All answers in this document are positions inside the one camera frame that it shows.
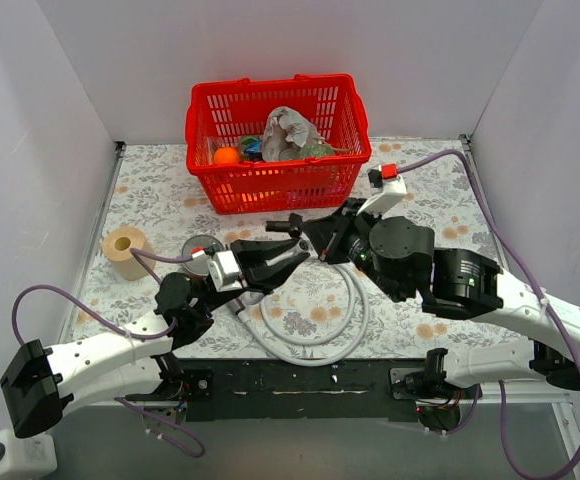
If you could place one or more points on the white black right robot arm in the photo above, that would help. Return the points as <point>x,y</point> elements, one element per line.
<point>468,286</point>

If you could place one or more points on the orange ball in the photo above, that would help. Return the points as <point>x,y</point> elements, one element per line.
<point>226,155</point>

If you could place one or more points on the white box with knob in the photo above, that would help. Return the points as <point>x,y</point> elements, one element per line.
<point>28,458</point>

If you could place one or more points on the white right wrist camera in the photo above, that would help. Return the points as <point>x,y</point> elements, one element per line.
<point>390,186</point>

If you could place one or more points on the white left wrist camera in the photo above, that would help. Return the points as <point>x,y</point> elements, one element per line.
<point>219,266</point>

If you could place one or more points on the green glass item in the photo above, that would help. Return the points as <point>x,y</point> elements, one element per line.
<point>320,150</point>

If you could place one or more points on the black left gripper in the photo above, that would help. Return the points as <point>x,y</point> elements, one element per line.
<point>243,265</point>

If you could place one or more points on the red plastic basket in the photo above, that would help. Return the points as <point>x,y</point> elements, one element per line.
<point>221,112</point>

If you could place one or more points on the floral patterned mat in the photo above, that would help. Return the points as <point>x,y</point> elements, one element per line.
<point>312,315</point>

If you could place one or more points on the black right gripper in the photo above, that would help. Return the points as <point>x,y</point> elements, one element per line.
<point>337,240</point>

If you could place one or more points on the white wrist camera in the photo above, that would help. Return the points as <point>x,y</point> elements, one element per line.
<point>390,186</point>
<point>219,266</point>

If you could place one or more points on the colourful small toy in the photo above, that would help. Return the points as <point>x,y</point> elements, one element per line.
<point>250,148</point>

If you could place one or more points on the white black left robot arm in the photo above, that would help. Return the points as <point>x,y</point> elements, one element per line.
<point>42,383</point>

